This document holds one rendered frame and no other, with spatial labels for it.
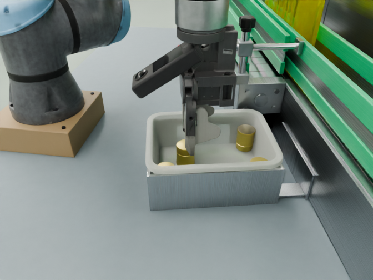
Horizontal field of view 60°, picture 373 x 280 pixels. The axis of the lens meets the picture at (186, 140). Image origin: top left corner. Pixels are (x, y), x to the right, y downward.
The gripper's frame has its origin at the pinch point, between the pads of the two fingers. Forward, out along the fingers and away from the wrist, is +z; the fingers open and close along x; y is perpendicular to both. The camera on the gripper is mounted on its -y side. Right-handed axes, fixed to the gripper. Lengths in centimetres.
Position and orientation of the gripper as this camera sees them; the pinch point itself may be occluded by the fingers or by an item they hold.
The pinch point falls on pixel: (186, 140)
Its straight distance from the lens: 58.1
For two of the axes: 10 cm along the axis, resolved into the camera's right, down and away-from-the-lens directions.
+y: 10.0, -0.5, 0.7
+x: -0.9, -5.8, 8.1
